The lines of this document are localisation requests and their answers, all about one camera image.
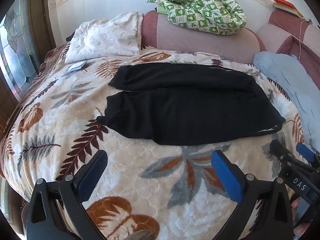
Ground black pants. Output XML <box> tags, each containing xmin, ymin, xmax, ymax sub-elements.
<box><xmin>97</xmin><ymin>62</ymin><xmax>285</xmax><ymax>146</ymax></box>

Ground person's right hand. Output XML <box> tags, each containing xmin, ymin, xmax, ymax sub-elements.
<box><xmin>291</xmin><ymin>197</ymin><xmax>312</xmax><ymax>239</ymax></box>

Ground light blue pillow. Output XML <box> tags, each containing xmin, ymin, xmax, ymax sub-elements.
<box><xmin>253</xmin><ymin>51</ymin><xmax>319</xmax><ymax>152</ymax></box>

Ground leaf-patterned fleece blanket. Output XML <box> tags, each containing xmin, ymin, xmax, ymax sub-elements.
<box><xmin>1</xmin><ymin>45</ymin><xmax>305</xmax><ymax>239</ymax></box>

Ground stained glass window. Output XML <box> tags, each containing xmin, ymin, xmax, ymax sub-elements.
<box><xmin>1</xmin><ymin>0</ymin><xmax>40</xmax><ymax>101</ymax></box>

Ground small blue packet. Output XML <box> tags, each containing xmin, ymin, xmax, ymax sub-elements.
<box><xmin>67</xmin><ymin>61</ymin><xmax>86</xmax><ymax>73</ymax></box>

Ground green checkered quilt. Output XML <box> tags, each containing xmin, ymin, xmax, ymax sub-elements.
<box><xmin>148</xmin><ymin>0</ymin><xmax>247</xmax><ymax>36</ymax></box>

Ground white patterned pillow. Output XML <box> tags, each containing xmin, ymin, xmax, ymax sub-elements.
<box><xmin>65</xmin><ymin>12</ymin><xmax>144</xmax><ymax>63</ymax></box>

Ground thin charging cable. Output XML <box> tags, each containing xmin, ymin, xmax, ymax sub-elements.
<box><xmin>283</xmin><ymin>17</ymin><xmax>312</xmax><ymax>62</ymax></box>

